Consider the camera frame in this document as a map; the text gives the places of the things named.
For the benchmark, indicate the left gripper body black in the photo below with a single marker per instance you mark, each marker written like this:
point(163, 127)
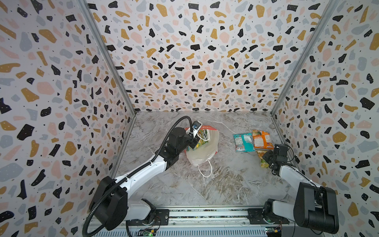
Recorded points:
point(187, 141)

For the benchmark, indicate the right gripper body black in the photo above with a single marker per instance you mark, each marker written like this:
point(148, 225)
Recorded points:
point(268, 156)

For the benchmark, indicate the orange snack packet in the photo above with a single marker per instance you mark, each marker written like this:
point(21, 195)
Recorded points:
point(262, 140)

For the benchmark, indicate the red paper gift bag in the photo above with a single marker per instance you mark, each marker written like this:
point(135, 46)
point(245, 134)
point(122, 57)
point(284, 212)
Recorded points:
point(206, 152)

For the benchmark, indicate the teal snack packet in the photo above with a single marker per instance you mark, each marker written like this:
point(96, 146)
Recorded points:
point(244, 142)

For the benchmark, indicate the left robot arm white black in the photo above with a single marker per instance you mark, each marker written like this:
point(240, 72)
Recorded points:
point(111, 203)

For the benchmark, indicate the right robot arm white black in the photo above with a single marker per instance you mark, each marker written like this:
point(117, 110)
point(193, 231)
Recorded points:
point(315, 206)

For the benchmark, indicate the right circuit board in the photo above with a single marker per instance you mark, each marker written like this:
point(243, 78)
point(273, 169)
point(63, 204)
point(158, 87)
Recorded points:
point(273, 232)

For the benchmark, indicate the circuit board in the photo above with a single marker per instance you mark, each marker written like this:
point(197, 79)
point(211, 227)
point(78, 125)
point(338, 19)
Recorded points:
point(147, 232)
point(273, 232)

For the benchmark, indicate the left circuit board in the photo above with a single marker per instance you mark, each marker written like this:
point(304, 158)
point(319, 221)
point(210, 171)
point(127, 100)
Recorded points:
point(147, 232)

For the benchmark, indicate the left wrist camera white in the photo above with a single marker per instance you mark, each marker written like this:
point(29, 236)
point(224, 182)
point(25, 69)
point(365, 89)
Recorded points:
point(196, 126)

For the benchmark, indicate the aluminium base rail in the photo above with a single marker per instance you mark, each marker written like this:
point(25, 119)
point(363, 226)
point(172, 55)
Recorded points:
point(210, 221)

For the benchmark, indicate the left corner aluminium post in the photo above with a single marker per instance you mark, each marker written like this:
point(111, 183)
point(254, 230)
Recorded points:
point(103, 49)

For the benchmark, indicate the corner aluminium post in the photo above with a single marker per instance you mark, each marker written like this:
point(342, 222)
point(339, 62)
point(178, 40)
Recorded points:
point(103, 49)
point(327, 14)

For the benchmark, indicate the right corner aluminium post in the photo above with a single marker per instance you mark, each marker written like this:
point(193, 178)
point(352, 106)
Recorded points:
point(327, 14)

